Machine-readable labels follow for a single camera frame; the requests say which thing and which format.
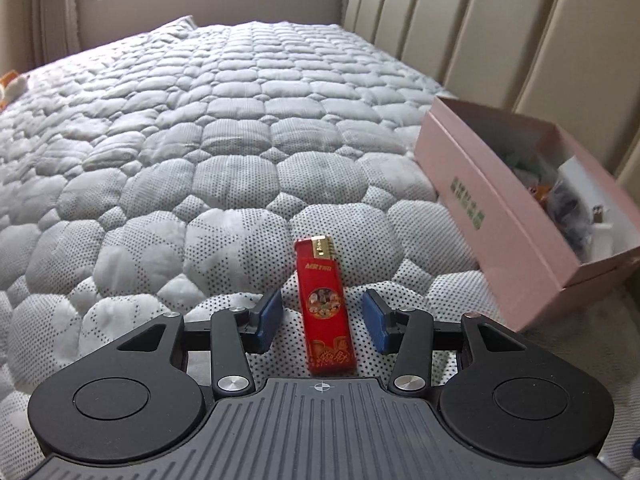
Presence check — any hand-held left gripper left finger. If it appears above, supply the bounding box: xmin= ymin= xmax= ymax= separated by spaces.
xmin=116 ymin=287 xmax=283 ymax=401

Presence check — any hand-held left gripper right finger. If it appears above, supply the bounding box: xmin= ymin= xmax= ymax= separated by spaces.
xmin=362 ymin=287 xmax=528 ymax=401

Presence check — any red lighter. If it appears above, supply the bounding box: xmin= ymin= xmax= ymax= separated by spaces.
xmin=293 ymin=235 xmax=358 ymax=376

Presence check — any pink cardboard box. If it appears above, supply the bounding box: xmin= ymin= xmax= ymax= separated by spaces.
xmin=415 ymin=96 xmax=640 ymax=333

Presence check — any grey quilted bed cover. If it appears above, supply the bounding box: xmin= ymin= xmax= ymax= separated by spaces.
xmin=0 ymin=15 xmax=640 ymax=467

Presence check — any beige padded headboard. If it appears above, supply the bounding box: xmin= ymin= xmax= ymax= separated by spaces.
xmin=342 ymin=0 xmax=640 ymax=196

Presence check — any orange and white toy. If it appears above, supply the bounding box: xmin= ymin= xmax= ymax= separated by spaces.
xmin=0 ymin=70 xmax=29 ymax=109

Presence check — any beige curtain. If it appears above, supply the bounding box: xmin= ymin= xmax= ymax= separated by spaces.
xmin=0 ymin=0 xmax=101 ymax=77

